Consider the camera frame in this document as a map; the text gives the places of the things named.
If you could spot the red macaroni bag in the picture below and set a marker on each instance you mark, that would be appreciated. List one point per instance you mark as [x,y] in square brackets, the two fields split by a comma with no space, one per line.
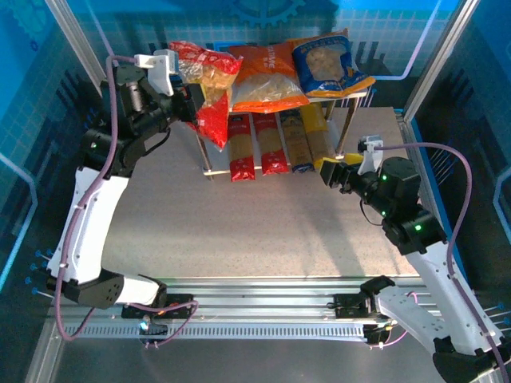
[211,80]

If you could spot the yellow spaghetti pack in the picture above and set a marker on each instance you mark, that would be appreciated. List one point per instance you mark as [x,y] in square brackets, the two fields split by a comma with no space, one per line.
[319,135]

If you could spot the dark blue spaghetti pack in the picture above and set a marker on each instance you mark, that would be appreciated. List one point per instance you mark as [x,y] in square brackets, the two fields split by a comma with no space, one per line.
[297,139]

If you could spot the red spaghetti pack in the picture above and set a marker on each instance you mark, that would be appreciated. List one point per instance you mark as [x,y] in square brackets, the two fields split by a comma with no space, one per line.
[239,147]
[269,139]

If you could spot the orange pasta bag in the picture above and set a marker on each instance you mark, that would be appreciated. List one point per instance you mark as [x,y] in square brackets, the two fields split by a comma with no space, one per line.
[263,80]

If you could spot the blue pasta bag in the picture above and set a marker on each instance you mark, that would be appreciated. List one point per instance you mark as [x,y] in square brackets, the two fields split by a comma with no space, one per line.
[327,60]

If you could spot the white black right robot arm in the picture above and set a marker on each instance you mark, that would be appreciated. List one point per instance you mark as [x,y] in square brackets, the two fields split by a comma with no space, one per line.
[439,279]

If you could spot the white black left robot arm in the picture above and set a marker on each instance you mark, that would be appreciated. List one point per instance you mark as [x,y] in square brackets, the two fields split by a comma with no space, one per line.
[92,223]

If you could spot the white two-tier shelf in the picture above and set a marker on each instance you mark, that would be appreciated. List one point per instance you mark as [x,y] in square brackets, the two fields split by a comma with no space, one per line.
[219,161]

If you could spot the small black controller box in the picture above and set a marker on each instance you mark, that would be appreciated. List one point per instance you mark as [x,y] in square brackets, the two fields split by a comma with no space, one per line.
[375,334]
[157,330]

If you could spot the aluminium enclosure post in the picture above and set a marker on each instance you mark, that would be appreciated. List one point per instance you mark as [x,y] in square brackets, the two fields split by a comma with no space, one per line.
[78,44]
[445,44]

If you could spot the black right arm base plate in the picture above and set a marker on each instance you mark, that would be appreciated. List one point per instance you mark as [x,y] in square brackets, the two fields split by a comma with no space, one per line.
[347,305]

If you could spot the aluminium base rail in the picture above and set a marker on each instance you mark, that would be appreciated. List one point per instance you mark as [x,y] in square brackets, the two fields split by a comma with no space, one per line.
[259,295]

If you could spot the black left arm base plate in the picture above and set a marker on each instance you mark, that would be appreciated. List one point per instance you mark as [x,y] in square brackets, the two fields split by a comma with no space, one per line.
[181,301]

